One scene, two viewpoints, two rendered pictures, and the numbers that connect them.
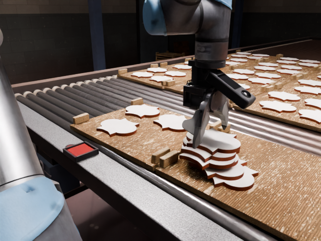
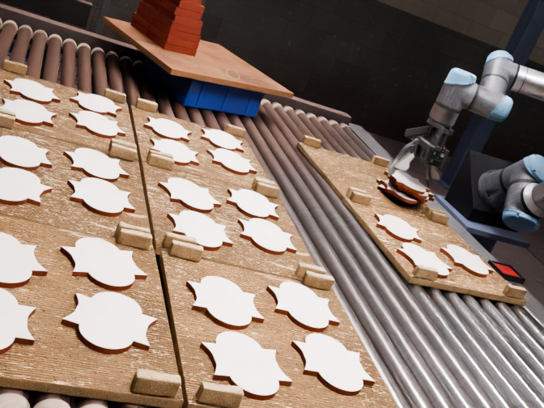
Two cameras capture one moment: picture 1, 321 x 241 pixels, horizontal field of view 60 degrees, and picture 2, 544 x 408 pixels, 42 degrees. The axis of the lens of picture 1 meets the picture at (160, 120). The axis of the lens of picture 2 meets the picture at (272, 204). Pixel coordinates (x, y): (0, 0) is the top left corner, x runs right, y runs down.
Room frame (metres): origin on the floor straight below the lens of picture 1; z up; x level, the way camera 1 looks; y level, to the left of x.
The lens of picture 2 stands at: (2.68, 0.31, 1.51)
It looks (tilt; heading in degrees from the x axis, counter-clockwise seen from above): 20 degrees down; 202
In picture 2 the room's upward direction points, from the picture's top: 22 degrees clockwise
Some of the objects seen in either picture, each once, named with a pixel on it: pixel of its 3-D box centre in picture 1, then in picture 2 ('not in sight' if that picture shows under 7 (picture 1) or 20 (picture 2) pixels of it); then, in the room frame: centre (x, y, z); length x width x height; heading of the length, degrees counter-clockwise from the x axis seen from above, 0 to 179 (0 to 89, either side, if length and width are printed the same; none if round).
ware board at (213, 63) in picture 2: not in sight; (197, 57); (0.57, -0.99, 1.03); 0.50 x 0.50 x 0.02; 67
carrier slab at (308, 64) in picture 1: (298, 61); not in sight; (2.13, -1.05, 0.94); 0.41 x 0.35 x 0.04; 45
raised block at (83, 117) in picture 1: (80, 118); (515, 291); (0.92, 0.28, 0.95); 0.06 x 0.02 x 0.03; 137
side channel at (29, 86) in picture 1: (229, 54); not in sight; (2.76, -0.67, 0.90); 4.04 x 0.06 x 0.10; 134
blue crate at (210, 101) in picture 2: not in sight; (202, 81); (0.60, -0.93, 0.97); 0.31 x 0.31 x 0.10; 67
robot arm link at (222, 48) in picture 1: (210, 51); (444, 116); (0.65, -0.12, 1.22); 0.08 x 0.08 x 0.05
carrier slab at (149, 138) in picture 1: (146, 128); (429, 248); (0.89, 0.05, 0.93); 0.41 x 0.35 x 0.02; 47
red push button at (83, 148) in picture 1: (80, 151); (505, 272); (0.73, 0.23, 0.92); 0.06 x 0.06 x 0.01; 44
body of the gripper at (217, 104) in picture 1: (206, 84); (432, 142); (0.66, -0.11, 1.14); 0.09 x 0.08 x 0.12; 50
